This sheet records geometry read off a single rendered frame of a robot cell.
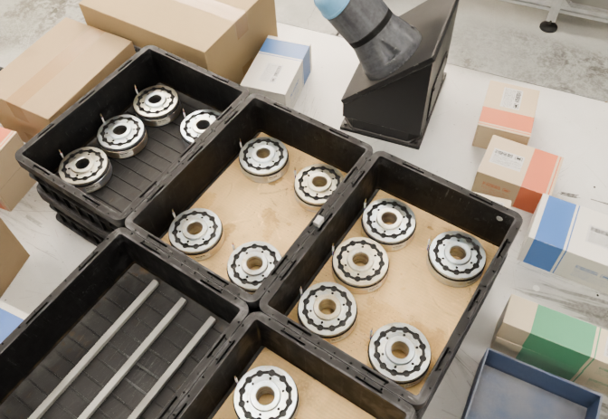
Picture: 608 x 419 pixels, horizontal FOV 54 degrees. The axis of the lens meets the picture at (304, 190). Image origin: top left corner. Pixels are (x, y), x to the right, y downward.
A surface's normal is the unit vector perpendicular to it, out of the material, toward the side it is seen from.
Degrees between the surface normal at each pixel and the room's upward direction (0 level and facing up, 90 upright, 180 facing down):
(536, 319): 0
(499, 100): 0
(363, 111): 90
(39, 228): 0
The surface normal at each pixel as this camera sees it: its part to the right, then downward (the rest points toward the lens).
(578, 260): -0.46, 0.72
